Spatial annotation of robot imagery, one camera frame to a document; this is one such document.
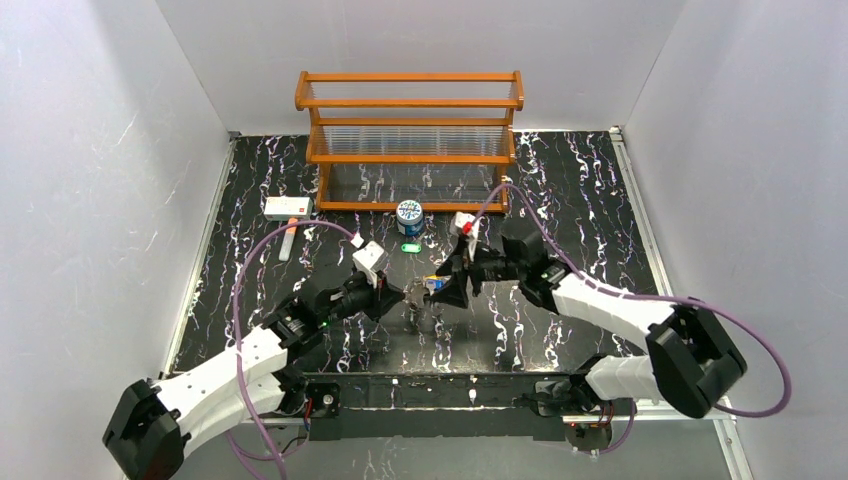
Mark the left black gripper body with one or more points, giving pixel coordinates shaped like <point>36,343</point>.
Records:
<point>384,295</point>

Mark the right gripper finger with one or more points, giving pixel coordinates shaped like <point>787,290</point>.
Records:
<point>458,263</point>
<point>453,293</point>

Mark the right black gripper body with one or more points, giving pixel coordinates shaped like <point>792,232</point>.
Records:
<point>471,272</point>

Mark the blue key tag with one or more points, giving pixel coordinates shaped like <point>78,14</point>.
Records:
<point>434,285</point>

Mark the large silver carabiner keyring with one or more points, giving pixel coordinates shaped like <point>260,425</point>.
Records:
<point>420,310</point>

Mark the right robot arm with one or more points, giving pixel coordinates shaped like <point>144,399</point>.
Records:
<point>688,359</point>

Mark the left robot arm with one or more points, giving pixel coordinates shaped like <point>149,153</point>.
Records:
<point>157,425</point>

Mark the green key tag right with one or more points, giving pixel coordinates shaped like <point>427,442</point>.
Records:
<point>411,248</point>

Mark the blue round jar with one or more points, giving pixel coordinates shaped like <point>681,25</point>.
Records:
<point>409,218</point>

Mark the orange white tube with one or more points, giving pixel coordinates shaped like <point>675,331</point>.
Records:
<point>288,240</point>

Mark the white red small box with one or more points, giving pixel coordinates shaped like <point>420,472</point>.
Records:
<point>284,208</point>

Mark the orange wooden shelf rack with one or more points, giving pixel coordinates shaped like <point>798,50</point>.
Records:
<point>444,139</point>

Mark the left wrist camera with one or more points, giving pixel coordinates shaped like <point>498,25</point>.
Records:
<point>371,259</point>

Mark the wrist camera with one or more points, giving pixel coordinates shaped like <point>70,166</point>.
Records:
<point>465,227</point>
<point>371,259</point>

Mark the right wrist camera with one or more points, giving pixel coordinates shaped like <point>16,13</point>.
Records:
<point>465,227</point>

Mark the aluminium frame rail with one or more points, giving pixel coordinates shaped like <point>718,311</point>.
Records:
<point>464,405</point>

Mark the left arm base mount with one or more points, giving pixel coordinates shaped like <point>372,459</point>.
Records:
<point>312,400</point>

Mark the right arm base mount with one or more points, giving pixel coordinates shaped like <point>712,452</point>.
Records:
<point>547,403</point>

